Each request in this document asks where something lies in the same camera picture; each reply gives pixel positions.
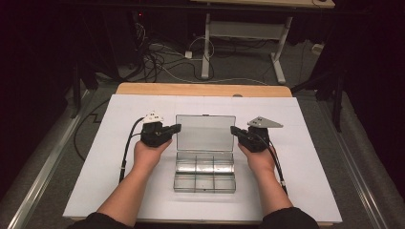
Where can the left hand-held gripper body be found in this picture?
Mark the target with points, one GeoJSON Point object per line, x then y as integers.
{"type": "Point", "coordinates": [154, 135]}

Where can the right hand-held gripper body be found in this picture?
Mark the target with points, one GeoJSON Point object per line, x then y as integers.
{"type": "Point", "coordinates": [256, 141]}

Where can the clear plastic compartment box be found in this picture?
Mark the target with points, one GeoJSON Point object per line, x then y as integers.
{"type": "Point", "coordinates": [205, 159]}

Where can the person's right hand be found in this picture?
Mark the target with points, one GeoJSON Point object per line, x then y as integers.
{"type": "Point", "coordinates": [259, 162]}

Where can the person's left hand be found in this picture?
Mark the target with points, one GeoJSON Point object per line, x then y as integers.
{"type": "Point", "coordinates": [148, 157]}

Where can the white table cover sheet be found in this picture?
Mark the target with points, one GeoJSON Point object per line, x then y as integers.
{"type": "Point", "coordinates": [127, 105]}

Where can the light wooden table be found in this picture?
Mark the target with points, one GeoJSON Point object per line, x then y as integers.
{"type": "Point", "coordinates": [203, 89]}

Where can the white power adapter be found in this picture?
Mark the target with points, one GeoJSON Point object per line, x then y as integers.
{"type": "Point", "coordinates": [188, 54]}

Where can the person's black right sleeve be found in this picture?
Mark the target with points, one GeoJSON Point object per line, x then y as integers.
{"type": "Point", "coordinates": [289, 219]}

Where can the person's black sleeve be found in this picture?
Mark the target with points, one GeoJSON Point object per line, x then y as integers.
{"type": "Point", "coordinates": [289, 219]}
{"type": "Point", "coordinates": [98, 222]}

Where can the white-legged desk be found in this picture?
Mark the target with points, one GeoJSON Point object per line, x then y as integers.
{"type": "Point", "coordinates": [206, 47]}

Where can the black metal stand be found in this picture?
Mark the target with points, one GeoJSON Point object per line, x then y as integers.
{"type": "Point", "coordinates": [76, 95]}
{"type": "Point", "coordinates": [337, 108]}

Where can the person's black left sleeve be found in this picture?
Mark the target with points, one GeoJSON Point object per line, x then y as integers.
{"type": "Point", "coordinates": [98, 222]}

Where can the white power strip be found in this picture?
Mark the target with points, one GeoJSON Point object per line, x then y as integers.
{"type": "Point", "coordinates": [317, 48]}

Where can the black device with red light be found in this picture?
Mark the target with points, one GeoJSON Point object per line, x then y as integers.
{"type": "Point", "coordinates": [140, 14]}

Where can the metal floor rail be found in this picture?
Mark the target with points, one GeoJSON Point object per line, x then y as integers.
{"type": "Point", "coordinates": [41, 175]}
{"type": "Point", "coordinates": [359, 178]}

